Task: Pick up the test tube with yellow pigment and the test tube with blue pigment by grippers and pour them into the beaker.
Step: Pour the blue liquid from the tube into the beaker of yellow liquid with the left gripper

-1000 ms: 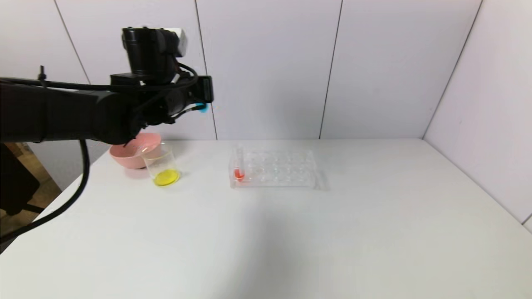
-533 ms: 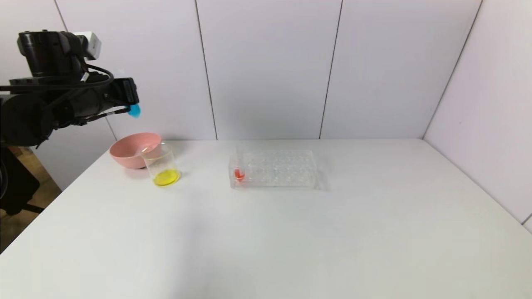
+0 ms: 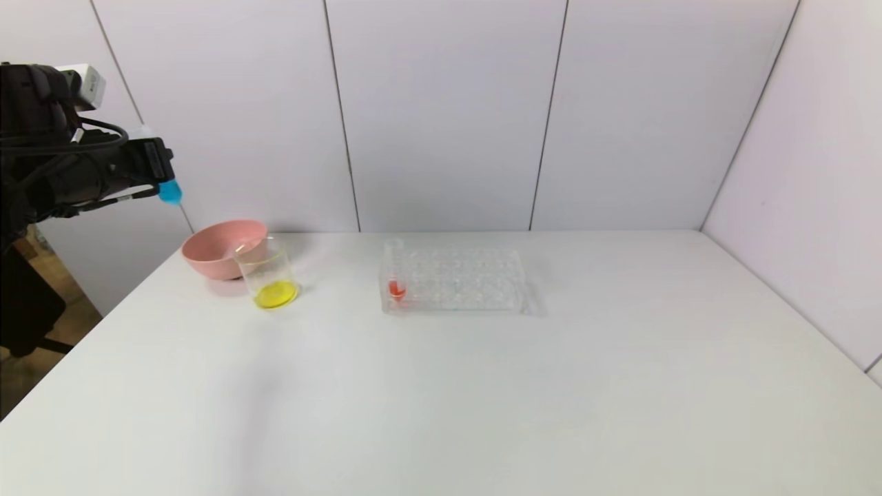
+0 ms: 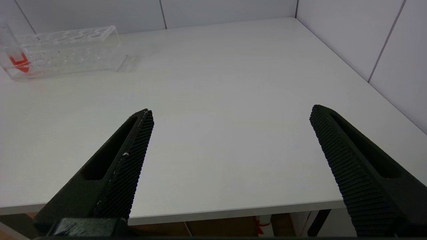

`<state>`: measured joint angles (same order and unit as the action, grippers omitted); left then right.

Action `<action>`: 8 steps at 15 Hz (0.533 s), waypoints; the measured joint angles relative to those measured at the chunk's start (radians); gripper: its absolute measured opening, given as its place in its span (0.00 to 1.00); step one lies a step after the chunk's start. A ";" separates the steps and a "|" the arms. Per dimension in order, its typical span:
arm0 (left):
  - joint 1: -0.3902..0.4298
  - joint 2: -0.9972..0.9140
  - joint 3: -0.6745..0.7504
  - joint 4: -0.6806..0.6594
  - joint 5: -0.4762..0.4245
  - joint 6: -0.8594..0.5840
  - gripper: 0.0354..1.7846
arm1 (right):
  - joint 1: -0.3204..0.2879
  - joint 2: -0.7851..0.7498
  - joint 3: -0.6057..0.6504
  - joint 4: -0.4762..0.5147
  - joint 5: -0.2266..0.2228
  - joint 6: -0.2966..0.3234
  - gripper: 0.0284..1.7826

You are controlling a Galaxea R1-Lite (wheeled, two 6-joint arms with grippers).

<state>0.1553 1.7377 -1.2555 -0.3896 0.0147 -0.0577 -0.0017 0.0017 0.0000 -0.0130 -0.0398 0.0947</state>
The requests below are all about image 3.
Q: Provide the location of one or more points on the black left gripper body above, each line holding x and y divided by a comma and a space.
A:
158, 162

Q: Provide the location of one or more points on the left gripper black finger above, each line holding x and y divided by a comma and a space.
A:
158, 162

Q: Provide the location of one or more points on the test tube with blue pigment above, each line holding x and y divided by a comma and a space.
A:
169, 192

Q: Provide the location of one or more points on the black and orange left arm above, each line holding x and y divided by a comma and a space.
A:
27, 138

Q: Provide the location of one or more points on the clear glass beaker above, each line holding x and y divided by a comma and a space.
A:
275, 295

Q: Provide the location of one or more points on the test tube with red pigment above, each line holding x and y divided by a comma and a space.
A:
396, 288

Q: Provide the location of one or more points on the clear acrylic test tube rack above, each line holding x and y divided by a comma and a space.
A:
455, 303

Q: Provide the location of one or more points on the pink bowl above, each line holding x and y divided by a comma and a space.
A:
213, 251

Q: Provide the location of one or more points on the black chair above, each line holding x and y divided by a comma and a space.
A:
27, 310

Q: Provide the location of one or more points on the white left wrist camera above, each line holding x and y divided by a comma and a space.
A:
88, 86

